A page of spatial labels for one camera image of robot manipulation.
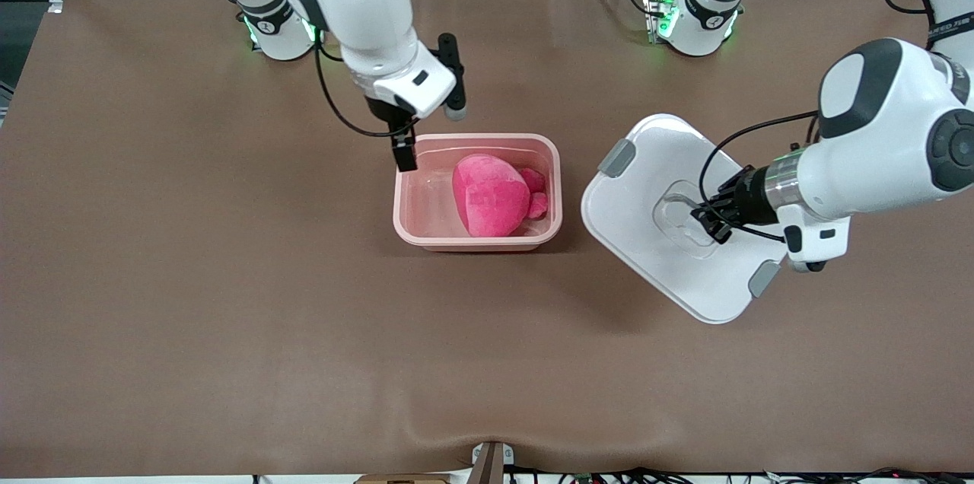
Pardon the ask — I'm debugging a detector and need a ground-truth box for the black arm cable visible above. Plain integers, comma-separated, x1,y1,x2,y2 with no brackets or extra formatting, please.
313,43,405,139
698,0,935,244

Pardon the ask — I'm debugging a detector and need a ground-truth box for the pink plush toy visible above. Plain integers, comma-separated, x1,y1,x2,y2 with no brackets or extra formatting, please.
452,154,549,238

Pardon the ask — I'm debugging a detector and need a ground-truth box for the brown table mat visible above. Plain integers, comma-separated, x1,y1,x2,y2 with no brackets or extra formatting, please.
0,0,974,479

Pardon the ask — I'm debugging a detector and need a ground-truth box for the pink plastic box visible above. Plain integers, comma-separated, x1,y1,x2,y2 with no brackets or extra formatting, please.
393,133,563,253

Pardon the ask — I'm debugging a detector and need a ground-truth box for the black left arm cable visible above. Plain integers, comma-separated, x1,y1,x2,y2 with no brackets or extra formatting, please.
698,0,935,244

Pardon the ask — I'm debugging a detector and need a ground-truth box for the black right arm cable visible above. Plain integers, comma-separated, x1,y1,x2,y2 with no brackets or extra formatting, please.
313,43,405,139

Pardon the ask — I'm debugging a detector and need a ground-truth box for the white lid with grey clips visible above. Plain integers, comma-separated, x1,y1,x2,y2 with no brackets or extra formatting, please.
581,113,789,325

